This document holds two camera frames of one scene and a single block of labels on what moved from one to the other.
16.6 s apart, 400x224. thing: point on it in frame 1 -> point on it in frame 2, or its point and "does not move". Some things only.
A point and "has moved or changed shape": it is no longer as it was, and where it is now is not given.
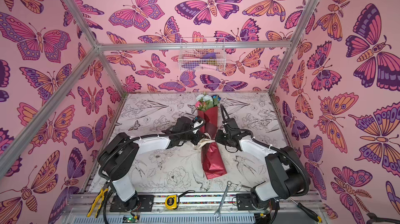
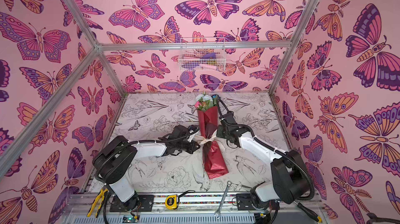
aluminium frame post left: [87, 29] does not move
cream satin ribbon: [205, 140] has moved or changed shape
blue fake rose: [216, 99] does not move
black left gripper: [198, 136] -> [193, 148]
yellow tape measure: [171, 201] does not move
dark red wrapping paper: [212, 161] does not move
